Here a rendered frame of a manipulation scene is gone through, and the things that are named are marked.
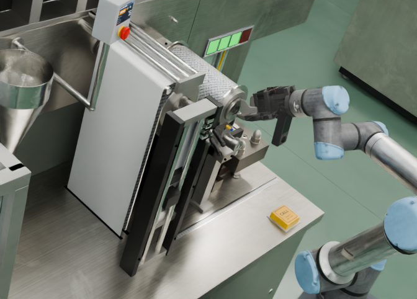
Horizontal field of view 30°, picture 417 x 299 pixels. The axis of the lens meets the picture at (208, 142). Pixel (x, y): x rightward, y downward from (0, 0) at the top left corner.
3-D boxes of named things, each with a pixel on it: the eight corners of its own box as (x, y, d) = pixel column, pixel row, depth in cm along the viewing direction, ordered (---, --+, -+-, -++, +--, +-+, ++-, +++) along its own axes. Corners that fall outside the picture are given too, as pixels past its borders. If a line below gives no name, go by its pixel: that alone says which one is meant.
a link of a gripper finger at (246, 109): (233, 100, 227) (259, 97, 222) (238, 119, 229) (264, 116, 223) (227, 103, 225) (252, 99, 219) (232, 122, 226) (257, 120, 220)
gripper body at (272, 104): (265, 87, 224) (299, 82, 216) (272, 115, 226) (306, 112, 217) (249, 94, 219) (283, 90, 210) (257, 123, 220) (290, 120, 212)
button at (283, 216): (285, 230, 246) (288, 224, 245) (269, 216, 249) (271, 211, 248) (298, 222, 251) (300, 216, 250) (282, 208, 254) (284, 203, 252)
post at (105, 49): (91, 110, 181) (108, 38, 169) (87, 107, 181) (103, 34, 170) (97, 108, 182) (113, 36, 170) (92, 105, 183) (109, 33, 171)
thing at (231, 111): (241, 95, 224) (246, 106, 231) (236, 92, 225) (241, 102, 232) (224, 115, 223) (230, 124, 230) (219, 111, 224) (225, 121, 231)
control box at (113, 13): (115, 49, 166) (125, 8, 160) (90, 36, 168) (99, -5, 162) (133, 38, 172) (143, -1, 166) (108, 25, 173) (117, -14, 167)
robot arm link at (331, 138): (360, 157, 207) (357, 115, 207) (327, 160, 202) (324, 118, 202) (341, 157, 214) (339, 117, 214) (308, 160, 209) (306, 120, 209)
